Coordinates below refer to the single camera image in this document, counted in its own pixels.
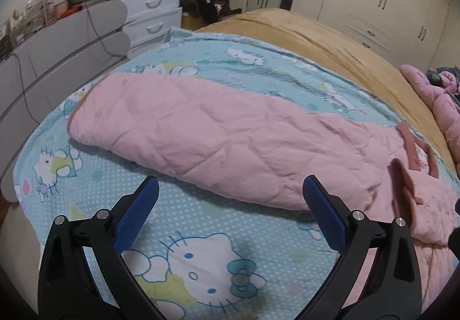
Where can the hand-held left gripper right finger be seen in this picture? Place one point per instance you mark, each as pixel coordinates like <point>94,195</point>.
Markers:
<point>325,212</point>

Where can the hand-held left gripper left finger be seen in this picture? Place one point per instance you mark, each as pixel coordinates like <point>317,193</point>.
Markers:
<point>138,212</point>

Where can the pink quilted blanket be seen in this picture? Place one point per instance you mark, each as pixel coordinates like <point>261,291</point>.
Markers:
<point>215,147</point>

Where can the blue cartoon cat printed blanket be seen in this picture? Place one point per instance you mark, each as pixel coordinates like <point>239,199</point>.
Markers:
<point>90,179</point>

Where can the pink crumpled comforter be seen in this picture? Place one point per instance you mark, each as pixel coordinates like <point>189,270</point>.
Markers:
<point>445,115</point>

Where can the tan bed sheet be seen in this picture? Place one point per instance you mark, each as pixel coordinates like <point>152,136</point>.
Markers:
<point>305,39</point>

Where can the yellow box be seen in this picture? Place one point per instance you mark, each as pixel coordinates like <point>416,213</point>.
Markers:
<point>192,21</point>

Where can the white plastic drawer cabinet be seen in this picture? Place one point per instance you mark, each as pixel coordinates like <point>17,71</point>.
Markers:
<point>151,3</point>

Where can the pile of desk clutter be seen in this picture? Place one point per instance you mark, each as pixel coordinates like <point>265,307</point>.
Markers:
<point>43,10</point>

